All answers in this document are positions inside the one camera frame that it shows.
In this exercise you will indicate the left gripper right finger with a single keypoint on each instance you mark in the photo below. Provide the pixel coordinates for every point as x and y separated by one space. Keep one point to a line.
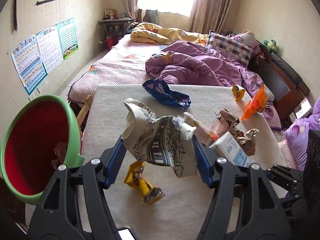
206 160

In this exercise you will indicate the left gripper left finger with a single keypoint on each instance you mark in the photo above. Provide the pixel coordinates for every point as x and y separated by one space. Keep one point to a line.
112 159

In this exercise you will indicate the brown paper trash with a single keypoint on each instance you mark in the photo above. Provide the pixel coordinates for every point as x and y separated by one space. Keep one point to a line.
246 140

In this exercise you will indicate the black white printed paper bag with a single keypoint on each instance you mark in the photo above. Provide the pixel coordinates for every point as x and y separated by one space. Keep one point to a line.
161 141

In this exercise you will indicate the blue snack wrapper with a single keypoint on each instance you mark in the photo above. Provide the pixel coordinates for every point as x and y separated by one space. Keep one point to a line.
160 90

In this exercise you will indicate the green red trash bin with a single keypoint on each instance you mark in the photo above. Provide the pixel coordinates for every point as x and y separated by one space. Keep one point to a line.
28 146

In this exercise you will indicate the white Pocky snack bag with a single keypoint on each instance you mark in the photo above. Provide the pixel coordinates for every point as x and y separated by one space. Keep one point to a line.
202 132

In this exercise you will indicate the white blue carton box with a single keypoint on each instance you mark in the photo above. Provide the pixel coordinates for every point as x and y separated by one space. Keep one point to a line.
227 147

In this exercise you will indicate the yellow snack wrapper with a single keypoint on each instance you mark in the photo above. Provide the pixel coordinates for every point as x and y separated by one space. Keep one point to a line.
135 179

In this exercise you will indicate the crumpled pink white wrapper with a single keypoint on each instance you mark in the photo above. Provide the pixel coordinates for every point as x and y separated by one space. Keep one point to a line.
225 121

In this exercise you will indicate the wooden stool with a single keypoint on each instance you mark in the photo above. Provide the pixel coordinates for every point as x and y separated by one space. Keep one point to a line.
84 110

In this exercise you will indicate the small yellow wrapper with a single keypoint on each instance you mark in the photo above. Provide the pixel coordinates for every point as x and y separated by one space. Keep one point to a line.
238 92

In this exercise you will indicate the orange snack wrapper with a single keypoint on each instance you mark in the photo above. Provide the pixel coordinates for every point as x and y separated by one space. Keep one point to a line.
257 104

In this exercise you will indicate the smartphone with video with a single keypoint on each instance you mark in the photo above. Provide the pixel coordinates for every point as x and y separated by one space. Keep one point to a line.
126 233

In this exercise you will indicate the pink patterned bed sheet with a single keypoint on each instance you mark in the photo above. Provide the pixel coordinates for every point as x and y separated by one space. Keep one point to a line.
124 64

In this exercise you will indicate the purple quilt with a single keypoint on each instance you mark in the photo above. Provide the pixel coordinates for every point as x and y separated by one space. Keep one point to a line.
187 63

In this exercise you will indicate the checkered pillow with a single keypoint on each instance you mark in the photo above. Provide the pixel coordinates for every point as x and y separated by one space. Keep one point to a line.
241 52

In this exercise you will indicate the red box under table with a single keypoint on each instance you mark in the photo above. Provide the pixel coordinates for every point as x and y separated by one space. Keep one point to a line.
112 40

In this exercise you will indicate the pink pillow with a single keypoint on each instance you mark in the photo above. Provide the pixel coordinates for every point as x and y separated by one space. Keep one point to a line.
248 38

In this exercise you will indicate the dark side table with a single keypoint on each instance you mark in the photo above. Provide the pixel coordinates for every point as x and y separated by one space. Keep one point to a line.
111 27

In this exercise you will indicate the yellow quilt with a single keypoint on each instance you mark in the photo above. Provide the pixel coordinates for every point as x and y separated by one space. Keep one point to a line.
155 34

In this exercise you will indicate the green plush toy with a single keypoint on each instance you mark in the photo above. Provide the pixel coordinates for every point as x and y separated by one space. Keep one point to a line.
270 45

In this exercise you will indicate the green number poster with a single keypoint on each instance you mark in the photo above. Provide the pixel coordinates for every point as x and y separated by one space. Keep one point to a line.
67 37

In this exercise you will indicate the blue learning poster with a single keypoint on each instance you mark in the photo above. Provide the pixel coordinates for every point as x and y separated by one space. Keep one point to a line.
29 66

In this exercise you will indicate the white learning poster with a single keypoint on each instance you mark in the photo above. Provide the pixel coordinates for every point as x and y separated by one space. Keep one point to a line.
50 50

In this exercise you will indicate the right pink curtain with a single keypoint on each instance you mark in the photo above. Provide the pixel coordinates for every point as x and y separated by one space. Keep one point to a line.
208 15

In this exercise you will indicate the white wall sockets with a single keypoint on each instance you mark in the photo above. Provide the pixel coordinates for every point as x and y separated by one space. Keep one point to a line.
39 89

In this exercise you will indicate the black hanging wall strip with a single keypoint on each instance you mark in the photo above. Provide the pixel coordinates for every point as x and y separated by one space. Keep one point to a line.
15 15

